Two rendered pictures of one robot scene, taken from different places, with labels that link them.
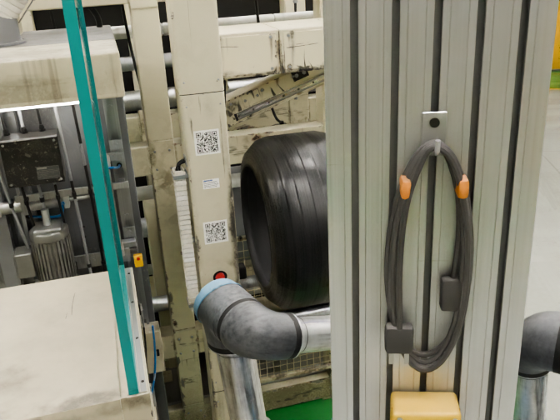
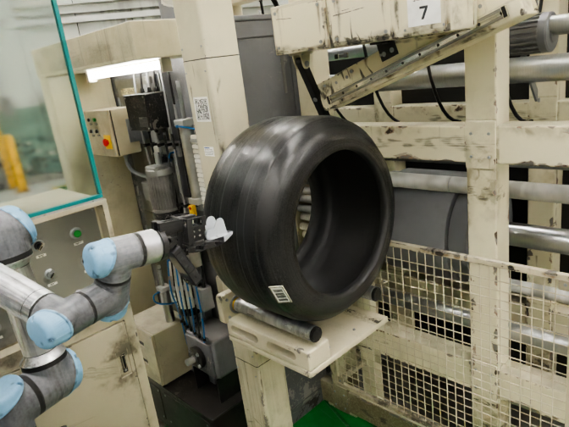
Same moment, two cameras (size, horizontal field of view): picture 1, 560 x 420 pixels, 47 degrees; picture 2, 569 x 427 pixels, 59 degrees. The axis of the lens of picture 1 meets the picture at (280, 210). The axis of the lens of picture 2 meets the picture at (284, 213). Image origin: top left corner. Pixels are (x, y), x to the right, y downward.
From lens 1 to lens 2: 185 cm
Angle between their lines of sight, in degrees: 58
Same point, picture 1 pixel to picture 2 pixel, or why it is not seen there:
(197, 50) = (185, 17)
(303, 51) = (350, 19)
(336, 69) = not seen: outside the picture
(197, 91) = (190, 58)
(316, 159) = (260, 141)
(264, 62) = (313, 34)
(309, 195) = (226, 176)
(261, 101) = (350, 84)
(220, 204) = not seen: hidden behind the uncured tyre
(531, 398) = not seen: outside the picture
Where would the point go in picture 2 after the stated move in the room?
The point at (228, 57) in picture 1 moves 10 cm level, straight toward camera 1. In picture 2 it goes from (284, 30) to (256, 32)
